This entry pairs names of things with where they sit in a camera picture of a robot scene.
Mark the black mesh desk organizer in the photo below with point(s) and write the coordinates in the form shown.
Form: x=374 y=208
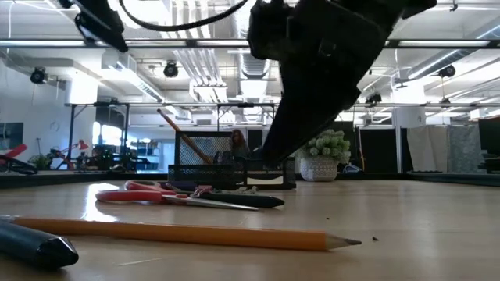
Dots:
x=195 y=175

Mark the grey patterned curtain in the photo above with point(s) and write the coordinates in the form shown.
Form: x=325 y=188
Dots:
x=465 y=150

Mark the small green background plant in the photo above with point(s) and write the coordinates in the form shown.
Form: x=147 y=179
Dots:
x=40 y=161

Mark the person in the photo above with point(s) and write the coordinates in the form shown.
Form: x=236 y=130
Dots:
x=239 y=146

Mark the dark wall picture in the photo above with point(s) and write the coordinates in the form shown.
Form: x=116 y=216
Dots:
x=11 y=136

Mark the green plant in white pot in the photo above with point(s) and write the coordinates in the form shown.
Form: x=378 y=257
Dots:
x=318 y=168

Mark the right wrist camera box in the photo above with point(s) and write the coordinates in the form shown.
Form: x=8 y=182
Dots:
x=269 y=35

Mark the black pen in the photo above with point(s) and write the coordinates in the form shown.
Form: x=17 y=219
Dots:
x=31 y=246
x=250 y=201

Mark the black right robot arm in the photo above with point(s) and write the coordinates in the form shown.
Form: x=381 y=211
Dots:
x=418 y=9

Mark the red bar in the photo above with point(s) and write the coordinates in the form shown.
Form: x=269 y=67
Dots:
x=15 y=151

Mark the silver ceiling air duct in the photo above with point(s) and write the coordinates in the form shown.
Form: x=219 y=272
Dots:
x=254 y=68

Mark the black partition panel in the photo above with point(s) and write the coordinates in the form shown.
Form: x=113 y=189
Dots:
x=379 y=152

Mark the black background robot arm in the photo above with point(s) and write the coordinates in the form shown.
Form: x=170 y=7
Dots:
x=19 y=166

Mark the black monitor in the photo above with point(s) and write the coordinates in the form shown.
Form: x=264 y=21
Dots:
x=490 y=136

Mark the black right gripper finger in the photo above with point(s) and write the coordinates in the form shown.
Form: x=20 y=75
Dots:
x=304 y=117

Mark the white curtain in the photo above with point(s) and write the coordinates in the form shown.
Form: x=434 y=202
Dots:
x=427 y=150

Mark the black ceiling spot lamp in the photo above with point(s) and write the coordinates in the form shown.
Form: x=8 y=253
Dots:
x=373 y=98
x=447 y=71
x=170 y=70
x=38 y=75

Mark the blue and white bag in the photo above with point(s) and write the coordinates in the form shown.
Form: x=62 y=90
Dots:
x=351 y=169

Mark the red desk lamp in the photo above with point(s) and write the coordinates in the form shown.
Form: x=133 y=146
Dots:
x=81 y=145

